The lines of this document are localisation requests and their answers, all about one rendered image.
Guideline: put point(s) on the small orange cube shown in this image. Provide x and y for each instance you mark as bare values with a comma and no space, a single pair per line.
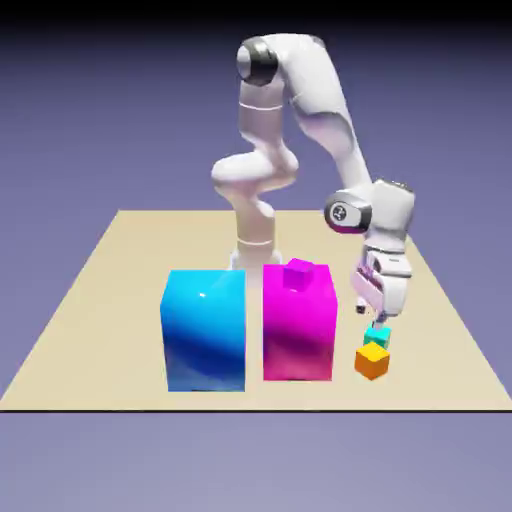
372,360

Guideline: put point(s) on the large blue box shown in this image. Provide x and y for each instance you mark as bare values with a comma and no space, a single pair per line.
204,332

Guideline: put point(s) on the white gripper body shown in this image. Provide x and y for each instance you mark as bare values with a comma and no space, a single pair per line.
394,290

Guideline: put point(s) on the small teal cube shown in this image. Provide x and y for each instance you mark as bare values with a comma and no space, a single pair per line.
380,335

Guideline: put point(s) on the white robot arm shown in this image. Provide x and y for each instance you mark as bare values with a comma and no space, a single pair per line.
320,120

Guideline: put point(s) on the large magenta box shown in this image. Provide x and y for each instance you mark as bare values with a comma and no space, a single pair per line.
298,332

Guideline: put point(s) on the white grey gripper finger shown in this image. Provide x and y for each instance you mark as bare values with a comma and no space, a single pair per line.
380,318

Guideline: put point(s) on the small magenta cube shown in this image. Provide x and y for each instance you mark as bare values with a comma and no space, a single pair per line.
298,274

